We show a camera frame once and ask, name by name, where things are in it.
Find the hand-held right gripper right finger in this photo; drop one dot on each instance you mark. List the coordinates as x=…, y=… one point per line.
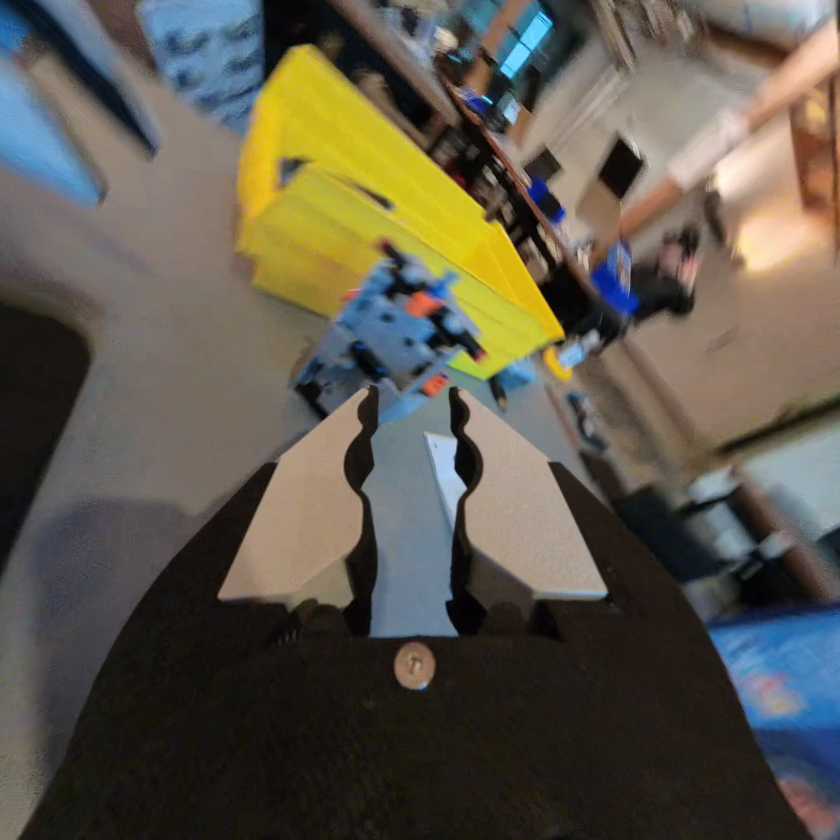
x=525, y=525

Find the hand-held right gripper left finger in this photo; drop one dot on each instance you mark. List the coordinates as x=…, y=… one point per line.
x=302, y=525

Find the white instruction booklet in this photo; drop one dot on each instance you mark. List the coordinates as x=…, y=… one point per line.
x=443, y=472

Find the partly built toy robot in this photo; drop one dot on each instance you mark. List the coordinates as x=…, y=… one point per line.
x=387, y=321

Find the yellow plastic bin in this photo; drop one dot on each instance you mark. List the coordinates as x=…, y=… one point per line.
x=341, y=164

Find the grey desk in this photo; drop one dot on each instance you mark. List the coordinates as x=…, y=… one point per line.
x=197, y=361

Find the black usb dongle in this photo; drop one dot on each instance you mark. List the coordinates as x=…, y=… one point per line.
x=499, y=394

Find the blue instruction leaflet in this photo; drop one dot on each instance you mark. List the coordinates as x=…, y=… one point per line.
x=774, y=669

